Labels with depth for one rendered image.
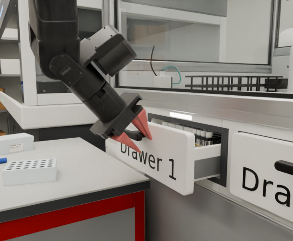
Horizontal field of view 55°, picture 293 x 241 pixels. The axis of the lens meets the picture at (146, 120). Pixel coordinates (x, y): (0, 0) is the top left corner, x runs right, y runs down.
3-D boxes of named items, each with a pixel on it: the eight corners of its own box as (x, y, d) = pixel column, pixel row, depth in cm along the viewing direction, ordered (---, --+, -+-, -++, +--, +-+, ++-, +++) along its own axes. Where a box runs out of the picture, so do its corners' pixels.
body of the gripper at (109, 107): (145, 100, 51) (119, 70, 48) (108, 141, 48) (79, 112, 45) (129, 98, 57) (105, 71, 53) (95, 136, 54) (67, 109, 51)
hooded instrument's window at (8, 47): (23, 105, 122) (16, -4, 115) (0, 91, 275) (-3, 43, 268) (216, 97, 179) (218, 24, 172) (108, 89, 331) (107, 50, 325)
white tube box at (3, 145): (-3, 155, 95) (-4, 140, 95) (-10, 151, 101) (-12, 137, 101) (34, 149, 104) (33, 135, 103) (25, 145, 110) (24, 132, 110)
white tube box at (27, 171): (3, 186, 68) (1, 170, 68) (9, 174, 76) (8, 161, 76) (55, 180, 72) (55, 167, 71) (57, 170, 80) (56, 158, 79)
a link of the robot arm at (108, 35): (29, 38, 44) (43, 66, 39) (85, -11, 43) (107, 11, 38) (77, 80, 53) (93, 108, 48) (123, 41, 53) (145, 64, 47)
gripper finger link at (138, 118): (166, 133, 54) (137, 99, 50) (143, 161, 52) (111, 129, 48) (148, 128, 60) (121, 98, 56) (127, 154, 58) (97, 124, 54)
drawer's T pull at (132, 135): (137, 141, 54) (137, 135, 54) (121, 135, 61) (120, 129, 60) (153, 139, 56) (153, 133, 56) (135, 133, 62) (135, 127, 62)
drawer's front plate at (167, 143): (185, 197, 48) (187, 134, 46) (116, 157, 73) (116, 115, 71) (193, 194, 49) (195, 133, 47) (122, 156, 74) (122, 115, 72)
